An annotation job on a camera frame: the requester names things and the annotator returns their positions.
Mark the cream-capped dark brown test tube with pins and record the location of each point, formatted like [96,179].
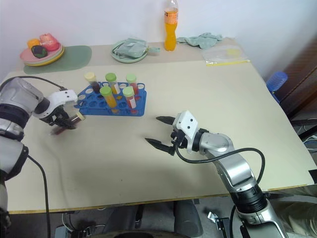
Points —
[90,77]

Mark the orange toy fruit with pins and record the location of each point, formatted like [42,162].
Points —
[33,42]

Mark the crumpled green cloth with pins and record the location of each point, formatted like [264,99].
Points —
[200,40]

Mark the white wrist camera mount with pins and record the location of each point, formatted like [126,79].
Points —
[65,96]
[187,124]

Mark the stack of pastel plates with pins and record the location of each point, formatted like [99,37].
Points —
[53,56]

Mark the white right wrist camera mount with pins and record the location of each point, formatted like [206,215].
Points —
[187,124]

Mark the pale green plate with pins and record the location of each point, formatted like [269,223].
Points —
[123,59]

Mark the black green toy fruit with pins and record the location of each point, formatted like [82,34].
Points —
[39,51]

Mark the green-capped orange test tube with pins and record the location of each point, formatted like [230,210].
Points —
[107,93]

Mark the dark rounded black seat shape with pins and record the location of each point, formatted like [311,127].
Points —
[185,218]

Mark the blue test tube rack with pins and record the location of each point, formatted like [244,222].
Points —
[86,109]

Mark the clear zip bag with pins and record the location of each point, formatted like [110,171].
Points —
[223,55]

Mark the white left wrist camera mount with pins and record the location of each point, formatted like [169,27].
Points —
[65,96]

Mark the green-capped yellow test tube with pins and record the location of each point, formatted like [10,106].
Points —
[111,78]

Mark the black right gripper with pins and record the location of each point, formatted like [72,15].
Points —
[179,138]

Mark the metal clamp bracket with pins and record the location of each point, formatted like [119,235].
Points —
[218,220]

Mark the pale green pouch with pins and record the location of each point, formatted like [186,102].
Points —
[130,48]

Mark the orange soda bottle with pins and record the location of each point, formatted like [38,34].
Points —
[170,34]

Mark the dark brown wooden cabinet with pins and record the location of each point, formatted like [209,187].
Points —
[303,81]

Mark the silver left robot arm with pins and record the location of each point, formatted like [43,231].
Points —
[17,91]

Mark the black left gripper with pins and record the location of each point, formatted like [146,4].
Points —
[57,116]

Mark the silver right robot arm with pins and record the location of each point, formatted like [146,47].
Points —
[235,166]

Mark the pink red toy fruit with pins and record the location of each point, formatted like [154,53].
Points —
[49,42]

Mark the green-capped red labelled test tube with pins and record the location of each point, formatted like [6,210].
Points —
[128,93]

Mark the blue stacked plastic stools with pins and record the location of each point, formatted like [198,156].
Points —
[277,81]

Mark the dark red cream-capped test tube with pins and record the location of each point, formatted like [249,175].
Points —
[80,116]

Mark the green placemat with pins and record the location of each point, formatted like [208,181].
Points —
[76,55]

